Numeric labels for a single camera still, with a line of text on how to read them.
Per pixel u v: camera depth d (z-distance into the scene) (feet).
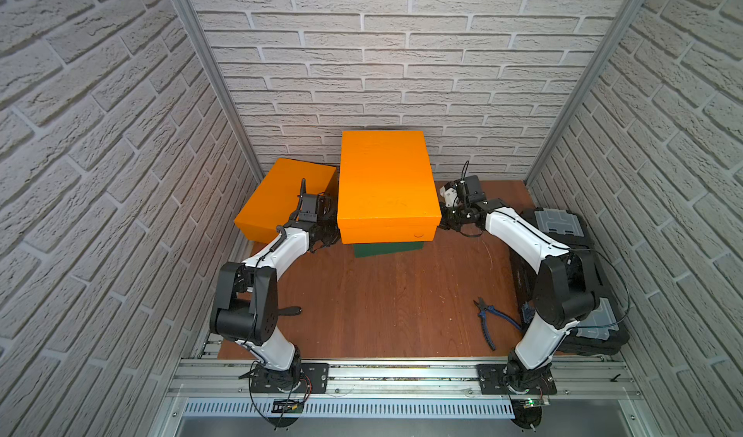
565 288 1.55
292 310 2.75
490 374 2.44
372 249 3.31
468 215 2.19
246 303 1.53
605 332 2.15
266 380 2.21
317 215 2.36
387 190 2.29
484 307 2.80
